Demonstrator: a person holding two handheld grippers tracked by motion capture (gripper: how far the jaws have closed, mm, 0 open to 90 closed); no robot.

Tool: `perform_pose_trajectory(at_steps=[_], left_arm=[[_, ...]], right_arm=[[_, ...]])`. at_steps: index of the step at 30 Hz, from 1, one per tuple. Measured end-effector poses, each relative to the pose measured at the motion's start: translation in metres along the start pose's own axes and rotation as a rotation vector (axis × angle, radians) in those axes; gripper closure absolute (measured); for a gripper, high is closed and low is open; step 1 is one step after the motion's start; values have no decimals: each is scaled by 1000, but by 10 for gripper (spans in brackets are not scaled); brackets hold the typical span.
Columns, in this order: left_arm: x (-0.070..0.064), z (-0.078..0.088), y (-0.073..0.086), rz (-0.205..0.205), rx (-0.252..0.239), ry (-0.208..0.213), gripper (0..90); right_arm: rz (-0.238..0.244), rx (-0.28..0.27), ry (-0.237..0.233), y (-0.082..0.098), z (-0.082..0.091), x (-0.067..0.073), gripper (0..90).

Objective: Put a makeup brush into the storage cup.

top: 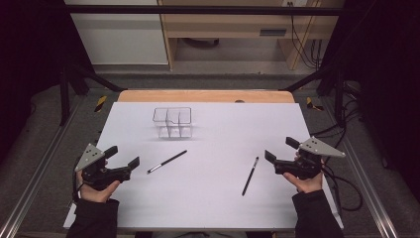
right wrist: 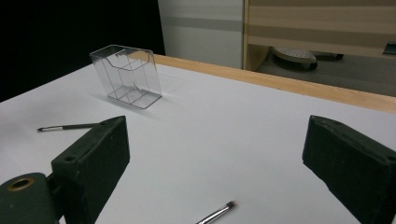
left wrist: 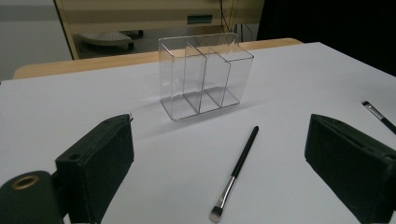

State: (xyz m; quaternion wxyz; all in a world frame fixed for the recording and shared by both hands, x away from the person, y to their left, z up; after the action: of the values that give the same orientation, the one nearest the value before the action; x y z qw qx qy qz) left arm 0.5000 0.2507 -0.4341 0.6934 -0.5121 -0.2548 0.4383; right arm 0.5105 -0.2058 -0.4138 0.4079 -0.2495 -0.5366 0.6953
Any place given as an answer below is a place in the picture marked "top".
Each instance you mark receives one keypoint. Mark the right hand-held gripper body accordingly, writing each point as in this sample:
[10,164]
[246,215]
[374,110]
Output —
[302,167]

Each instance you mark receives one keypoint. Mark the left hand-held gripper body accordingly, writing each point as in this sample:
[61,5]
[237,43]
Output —
[99,175]

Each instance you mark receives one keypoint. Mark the black brush with silver ferrule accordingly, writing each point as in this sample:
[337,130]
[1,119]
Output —
[168,161]

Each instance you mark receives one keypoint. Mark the clear plastic organizer box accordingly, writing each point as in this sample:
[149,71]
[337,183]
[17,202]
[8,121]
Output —
[172,123]

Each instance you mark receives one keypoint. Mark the person's right hand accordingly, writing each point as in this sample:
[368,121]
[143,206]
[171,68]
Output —
[308,185]

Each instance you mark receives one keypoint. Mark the person's left hand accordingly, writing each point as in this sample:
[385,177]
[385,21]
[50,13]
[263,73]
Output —
[95,195]

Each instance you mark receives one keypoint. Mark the yellow and black tape strip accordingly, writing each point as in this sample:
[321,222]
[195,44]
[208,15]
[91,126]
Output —
[312,104]
[100,103]

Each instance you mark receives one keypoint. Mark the black metal stand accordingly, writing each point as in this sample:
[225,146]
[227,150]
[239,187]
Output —
[64,99]
[339,99]

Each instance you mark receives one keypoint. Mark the white table mat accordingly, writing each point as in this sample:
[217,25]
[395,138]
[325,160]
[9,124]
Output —
[204,198]

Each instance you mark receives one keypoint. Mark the white cabinet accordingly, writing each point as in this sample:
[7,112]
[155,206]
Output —
[122,39]

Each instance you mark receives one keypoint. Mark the black curtain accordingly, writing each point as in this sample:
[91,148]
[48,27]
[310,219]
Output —
[29,66]
[389,82]

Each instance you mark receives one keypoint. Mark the light wooden desk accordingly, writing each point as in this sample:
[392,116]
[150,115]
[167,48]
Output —
[231,24]

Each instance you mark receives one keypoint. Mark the black horizontal metal bar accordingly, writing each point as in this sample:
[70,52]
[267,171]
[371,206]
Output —
[198,10]

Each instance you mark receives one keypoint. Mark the aluminium rail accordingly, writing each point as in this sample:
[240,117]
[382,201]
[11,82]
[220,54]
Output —
[369,185]
[36,185]

